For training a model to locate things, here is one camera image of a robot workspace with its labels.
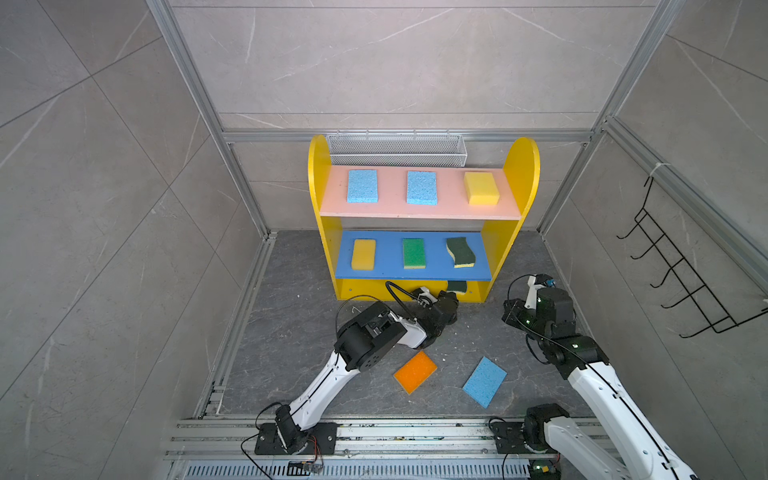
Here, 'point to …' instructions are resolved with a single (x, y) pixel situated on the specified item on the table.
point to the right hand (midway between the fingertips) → (504, 298)
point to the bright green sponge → (414, 253)
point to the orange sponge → (415, 372)
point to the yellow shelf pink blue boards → (395, 231)
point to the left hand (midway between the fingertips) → (462, 286)
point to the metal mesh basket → (397, 150)
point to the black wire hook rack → (700, 301)
